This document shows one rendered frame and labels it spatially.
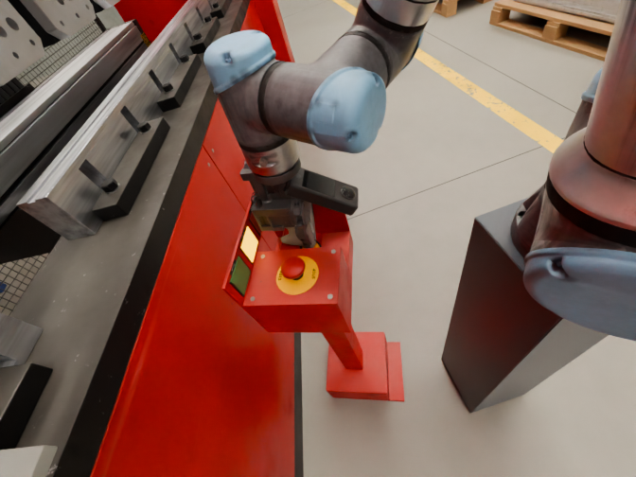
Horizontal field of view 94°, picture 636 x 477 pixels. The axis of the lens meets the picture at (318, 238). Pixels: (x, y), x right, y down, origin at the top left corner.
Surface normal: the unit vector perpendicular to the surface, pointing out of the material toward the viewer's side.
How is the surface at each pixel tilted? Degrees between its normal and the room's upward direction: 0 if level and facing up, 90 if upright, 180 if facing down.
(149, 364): 90
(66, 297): 0
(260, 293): 0
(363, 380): 0
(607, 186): 50
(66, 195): 90
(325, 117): 64
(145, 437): 90
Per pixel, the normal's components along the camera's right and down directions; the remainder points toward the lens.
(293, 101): -0.55, 0.26
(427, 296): -0.25, -0.60
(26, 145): 0.97, -0.20
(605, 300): -0.48, 0.82
